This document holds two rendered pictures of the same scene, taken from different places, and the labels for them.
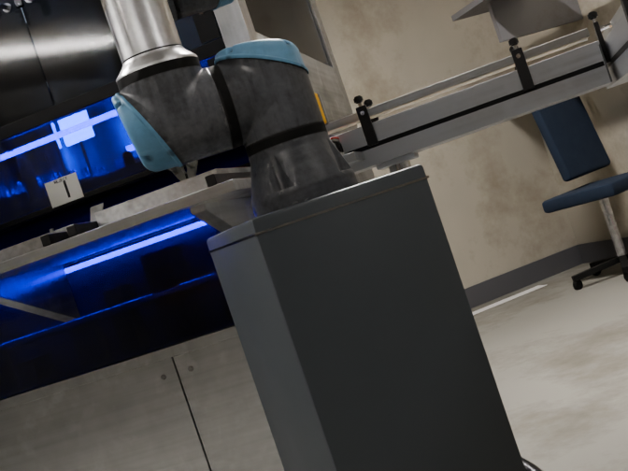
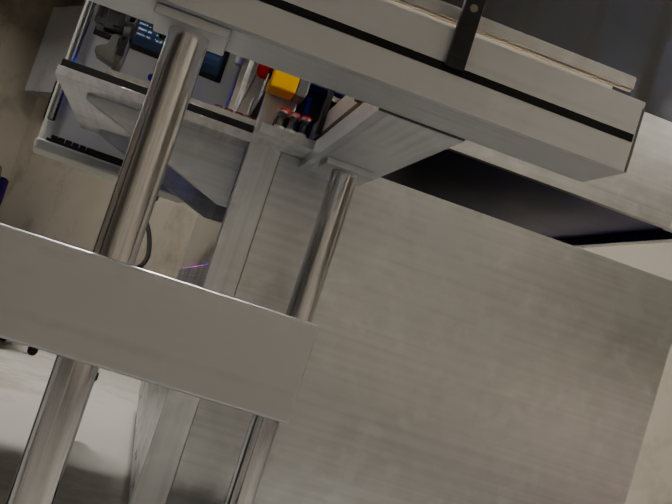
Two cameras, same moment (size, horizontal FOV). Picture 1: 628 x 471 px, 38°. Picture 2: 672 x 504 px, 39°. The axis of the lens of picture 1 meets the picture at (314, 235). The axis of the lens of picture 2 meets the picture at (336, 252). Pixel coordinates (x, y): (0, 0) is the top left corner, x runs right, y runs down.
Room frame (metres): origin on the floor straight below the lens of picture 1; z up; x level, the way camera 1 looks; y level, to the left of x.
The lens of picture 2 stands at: (1.39, -1.82, 0.55)
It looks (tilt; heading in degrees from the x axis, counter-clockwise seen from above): 5 degrees up; 66
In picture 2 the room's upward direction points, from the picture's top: 18 degrees clockwise
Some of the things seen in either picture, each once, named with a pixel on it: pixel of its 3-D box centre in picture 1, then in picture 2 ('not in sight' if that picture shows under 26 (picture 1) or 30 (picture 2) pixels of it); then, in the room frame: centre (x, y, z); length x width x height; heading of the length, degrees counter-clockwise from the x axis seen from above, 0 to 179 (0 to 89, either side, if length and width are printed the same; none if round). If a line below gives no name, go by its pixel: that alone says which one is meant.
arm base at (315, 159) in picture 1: (295, 169); not in sight; (1.25, -0.01, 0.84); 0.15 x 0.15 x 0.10
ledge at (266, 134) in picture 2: (334, 165); (290, 143); (2.00, -0.09, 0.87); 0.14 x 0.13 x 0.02; 166
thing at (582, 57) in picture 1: (447, 104); (378, 113); (2.03, -0.38, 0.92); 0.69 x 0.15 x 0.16; 76
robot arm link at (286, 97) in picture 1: (264, 91); not in sight; (1.25, 0.00, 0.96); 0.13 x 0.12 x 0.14; 99
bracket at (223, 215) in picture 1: (236, 232); (157, 150); (1.81, 0.15, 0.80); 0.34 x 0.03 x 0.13; 166
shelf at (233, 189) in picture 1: (119, 235); (171, 135); (1.88, 0.39, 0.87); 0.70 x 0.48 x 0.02; 76
